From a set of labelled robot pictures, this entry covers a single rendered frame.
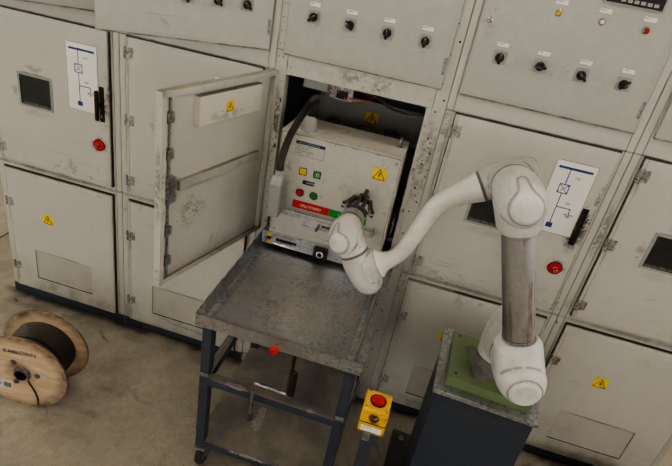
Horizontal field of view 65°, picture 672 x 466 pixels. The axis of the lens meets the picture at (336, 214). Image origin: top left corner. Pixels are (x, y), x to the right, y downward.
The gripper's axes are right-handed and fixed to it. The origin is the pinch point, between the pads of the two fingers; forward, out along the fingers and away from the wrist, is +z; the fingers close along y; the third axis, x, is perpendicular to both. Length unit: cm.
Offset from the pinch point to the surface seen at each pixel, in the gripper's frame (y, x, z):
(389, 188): 8.0, 4.9, 3.8
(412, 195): 17.7, -0.6, 17.5
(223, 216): -53, -29, -6
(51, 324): -114, -99, -32
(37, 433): -97, -131, -61
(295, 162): -31.1, 1.9, 3.1
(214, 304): -36, -40, -45
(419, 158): 15.0, 15.8, 17.6
